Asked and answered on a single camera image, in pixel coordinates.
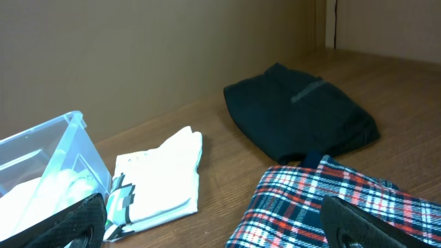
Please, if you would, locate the cream cloth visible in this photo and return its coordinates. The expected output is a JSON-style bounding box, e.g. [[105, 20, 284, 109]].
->
[[1, 169, 99, 240]]

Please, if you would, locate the plaid folded shirt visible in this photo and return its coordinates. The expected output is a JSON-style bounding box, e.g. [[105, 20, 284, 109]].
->
[[225, 152, 440, 247]]

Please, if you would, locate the clear plastic storage container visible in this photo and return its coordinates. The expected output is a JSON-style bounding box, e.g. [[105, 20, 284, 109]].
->
[[0, 110, 113, 242]]

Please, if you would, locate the black folded garment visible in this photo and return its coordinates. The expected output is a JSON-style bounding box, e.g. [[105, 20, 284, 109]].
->
[[223, 63, 380, 165]]

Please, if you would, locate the white folded t-shirt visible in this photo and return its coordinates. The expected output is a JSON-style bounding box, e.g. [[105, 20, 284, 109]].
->
[[103, 126, 203, 242]]

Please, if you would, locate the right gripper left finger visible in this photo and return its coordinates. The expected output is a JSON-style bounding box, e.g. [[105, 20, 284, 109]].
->
[[1, 193, 107, 248]]

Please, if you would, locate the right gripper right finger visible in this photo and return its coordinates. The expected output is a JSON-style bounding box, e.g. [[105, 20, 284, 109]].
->
[[320, 196, 433, 248]]

